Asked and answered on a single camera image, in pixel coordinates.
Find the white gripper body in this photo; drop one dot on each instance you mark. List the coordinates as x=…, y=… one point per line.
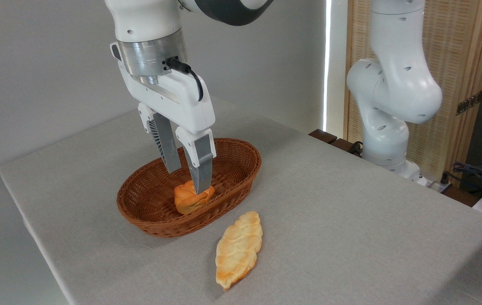
x=181, y=101

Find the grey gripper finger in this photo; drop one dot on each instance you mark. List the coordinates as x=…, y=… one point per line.
x=201, y=163
x=165, y=144

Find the small orange bread roll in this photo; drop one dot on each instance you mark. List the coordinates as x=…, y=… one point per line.
x=185, y=201

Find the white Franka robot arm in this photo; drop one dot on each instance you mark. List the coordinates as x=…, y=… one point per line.
x=393, y=84

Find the long flat bread loaf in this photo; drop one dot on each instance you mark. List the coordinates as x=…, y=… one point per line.
x=238, y=250

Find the brown wicker basket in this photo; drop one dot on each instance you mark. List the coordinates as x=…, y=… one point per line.
x=147, y=212

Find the grey tablecloth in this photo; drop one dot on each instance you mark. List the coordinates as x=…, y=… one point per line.
x=351, y=237

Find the black metal screen hinge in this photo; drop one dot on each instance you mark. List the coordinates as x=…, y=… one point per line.
x=469, y=102

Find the bamboo folding screen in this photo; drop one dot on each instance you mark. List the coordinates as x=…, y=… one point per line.
x=457, y=42

